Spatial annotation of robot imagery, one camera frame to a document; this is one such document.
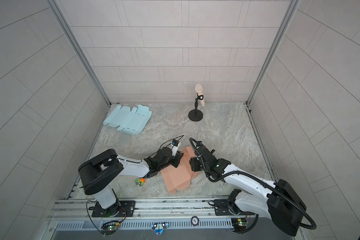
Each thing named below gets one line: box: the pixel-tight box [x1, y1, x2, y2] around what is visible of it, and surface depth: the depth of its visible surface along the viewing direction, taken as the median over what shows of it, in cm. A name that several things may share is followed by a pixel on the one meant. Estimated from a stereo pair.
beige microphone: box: [195, 83, 205, 107], surface depth 91 cm
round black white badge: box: [191, 215, 200, 227], surface depth 69 cm
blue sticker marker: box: [151, 222, 169, 236], surface depth 67 cm
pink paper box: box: [160, 146, 201, 194], surface depth 81 cm
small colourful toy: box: [134, 177, 146, 187], surface depth 79 cm
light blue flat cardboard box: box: [103, 105, 152, 135], surface depth 110 cm
